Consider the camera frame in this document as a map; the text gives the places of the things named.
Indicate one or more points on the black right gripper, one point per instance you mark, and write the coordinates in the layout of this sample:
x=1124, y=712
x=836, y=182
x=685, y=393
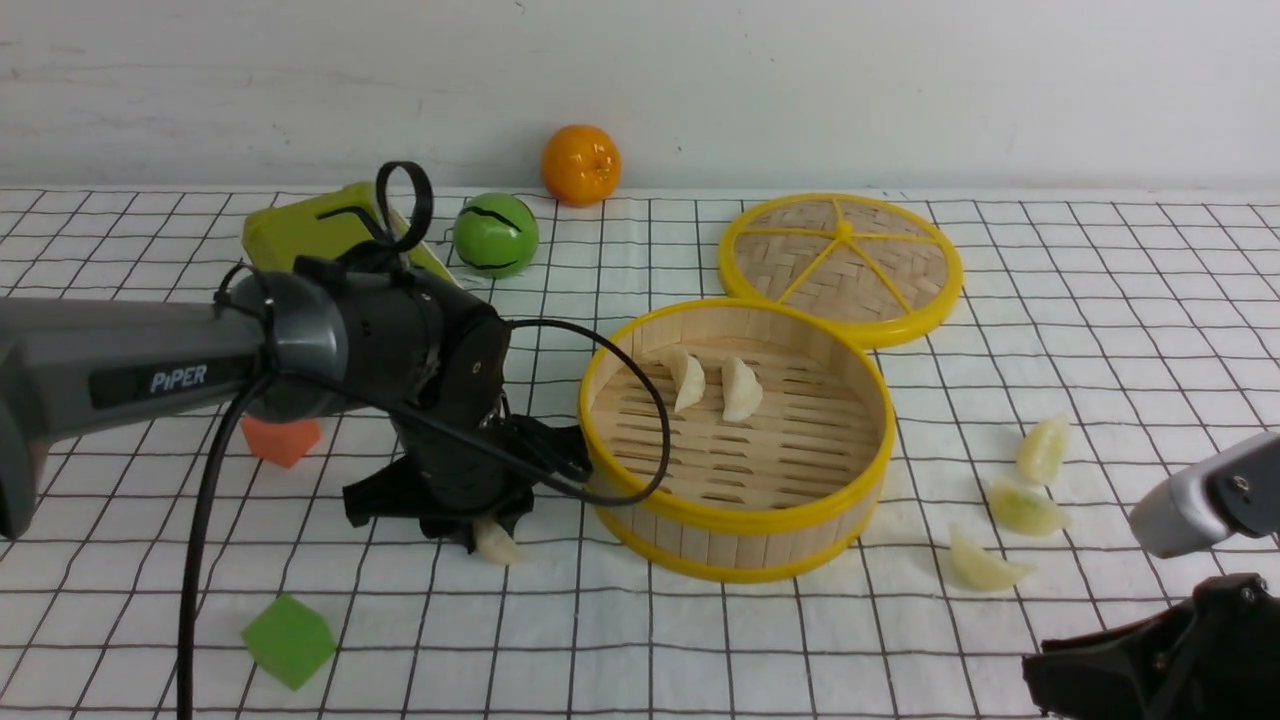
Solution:
x=1213, y=656

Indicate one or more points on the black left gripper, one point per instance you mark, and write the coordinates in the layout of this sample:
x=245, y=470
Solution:
x=446, y=486

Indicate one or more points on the pale dumpling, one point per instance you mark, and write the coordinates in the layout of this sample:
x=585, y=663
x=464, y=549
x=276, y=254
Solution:
x=983, y=570
x=742, y=392
x=494, y=544
x=688, y=375

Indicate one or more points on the greenish dumpling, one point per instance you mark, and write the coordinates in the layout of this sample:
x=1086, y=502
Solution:
x=1041, y=453
x=1024, y=511

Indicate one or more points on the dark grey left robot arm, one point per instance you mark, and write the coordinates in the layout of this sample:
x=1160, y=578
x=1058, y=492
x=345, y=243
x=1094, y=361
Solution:
x=343, y=339

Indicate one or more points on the bamboo steamer tray yellow rim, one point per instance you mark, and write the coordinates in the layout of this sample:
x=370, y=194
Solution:
x=791, y=487

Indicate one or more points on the bamboo steamer lid yellow rim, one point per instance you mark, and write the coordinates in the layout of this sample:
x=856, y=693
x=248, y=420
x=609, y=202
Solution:
x=873, y=272

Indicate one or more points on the orange foam cube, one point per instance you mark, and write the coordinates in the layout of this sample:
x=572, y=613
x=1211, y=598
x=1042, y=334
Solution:
x=280, y=444

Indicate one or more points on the green foam cube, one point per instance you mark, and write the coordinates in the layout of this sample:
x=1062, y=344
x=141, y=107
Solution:
x=289, y=641

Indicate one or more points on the green ball black stripe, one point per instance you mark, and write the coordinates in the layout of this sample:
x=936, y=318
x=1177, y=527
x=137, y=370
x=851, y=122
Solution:
x=496, y=234

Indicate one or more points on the white grid tablecloth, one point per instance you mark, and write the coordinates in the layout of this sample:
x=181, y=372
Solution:
x=1151, y=318

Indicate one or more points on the green lid white lunchbox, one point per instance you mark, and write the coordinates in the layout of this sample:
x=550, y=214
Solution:
x=345, y=226

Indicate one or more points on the orange toy fruit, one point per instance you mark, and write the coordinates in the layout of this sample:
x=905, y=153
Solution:
x=580, y=165

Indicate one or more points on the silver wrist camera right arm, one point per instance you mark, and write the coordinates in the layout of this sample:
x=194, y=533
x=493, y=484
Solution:
x=1234, y=493

